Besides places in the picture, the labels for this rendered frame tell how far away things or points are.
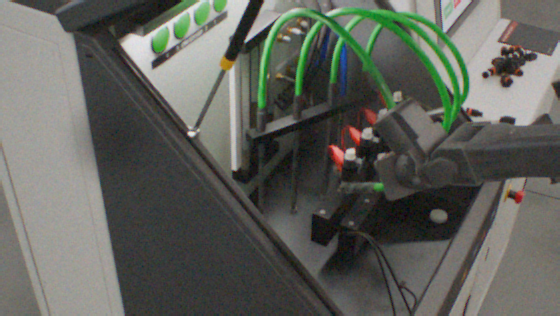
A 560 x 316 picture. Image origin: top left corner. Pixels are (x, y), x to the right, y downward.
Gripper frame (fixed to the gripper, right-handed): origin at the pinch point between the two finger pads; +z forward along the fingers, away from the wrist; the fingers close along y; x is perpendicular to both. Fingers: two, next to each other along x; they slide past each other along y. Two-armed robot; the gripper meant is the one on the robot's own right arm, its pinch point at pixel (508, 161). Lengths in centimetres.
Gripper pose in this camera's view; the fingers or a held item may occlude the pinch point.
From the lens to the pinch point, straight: 122.8
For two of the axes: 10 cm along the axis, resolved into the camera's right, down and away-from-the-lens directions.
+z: -5.2, 2.5, 8.2
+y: -4.9, -8.7, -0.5
